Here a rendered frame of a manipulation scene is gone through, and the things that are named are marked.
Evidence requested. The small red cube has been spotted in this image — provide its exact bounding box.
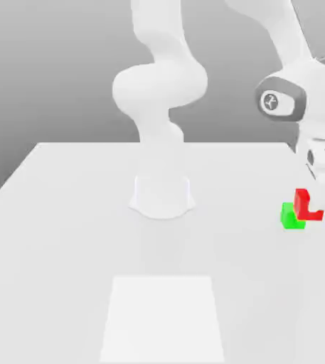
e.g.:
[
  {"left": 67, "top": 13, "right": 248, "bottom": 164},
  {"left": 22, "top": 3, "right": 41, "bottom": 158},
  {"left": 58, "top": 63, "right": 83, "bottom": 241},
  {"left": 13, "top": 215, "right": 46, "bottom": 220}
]
[{"left": 293, "top": 188, "right": 325, "bottom": 222}]

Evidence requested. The small green cube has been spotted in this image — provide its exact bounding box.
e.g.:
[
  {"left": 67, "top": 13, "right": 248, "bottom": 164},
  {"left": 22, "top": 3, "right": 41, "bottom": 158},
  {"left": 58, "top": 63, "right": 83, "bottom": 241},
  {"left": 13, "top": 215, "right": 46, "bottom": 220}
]
[{"left": 280, "top": 202, "right": 306, "bottom": 230}]

